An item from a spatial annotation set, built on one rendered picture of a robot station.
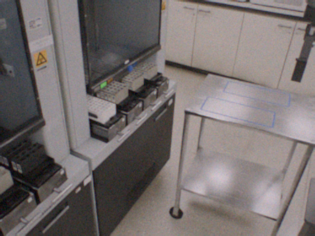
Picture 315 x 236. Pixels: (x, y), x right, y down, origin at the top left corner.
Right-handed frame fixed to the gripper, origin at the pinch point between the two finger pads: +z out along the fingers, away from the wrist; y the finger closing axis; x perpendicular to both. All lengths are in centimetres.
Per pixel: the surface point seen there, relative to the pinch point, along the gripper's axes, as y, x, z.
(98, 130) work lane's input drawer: -17, 71, 42
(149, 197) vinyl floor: 22, 65, 120
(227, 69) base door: 219, 75, 105
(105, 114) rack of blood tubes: -13, 70, 35
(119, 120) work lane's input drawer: -8, 66, 40
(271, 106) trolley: 41, 7, 38
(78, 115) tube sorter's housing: -24, 75, 31
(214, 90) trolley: 41, 38, 38
